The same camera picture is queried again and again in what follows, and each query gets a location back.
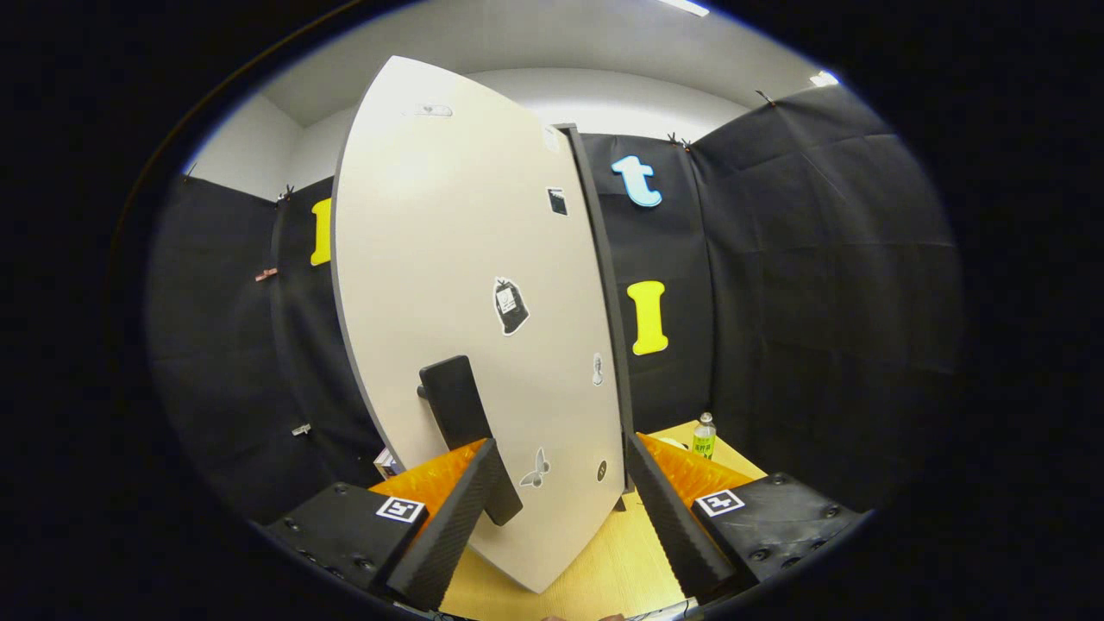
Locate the grey shoe cabinet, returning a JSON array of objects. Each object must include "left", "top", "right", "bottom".
[{"left": 552, "top": 122, "right": 639, "bottom": 510}]

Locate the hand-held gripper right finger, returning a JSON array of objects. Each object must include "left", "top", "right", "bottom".
[{"left": 623, "top": 431, "right": 866, "bottom": 605}]

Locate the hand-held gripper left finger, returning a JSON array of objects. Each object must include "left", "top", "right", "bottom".
[{"left": 263, "top": 437, "right": 501, "bottom": 612}]

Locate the beige shoe cabinet door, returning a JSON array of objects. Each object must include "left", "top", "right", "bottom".
[{"left": 330, "top": 56, "right": 626, "bottom": 594}]

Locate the black backdrop cloth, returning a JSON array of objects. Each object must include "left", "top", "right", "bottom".
[{"left": 147, "top": 85, "right": 965, "bottom": 527}]

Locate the black cabinet door handle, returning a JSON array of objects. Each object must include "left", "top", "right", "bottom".
[{"left": 417, "top": 354, "right": 524, "bottom": 527}]

